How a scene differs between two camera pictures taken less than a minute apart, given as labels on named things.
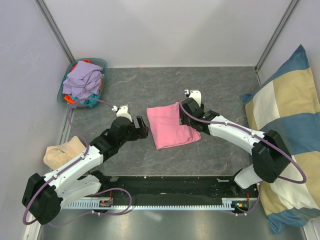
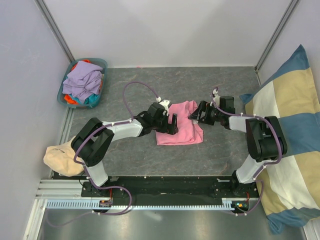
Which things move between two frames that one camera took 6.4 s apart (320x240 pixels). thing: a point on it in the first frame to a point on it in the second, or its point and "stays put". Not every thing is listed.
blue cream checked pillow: (289, 104) stays put
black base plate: (171, 188) stays put
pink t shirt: (167, 130) stays put
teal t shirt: (93, 103) stays put
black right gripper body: (184, 120) to (212, 114)
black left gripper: (144, 133) to (171, 129)
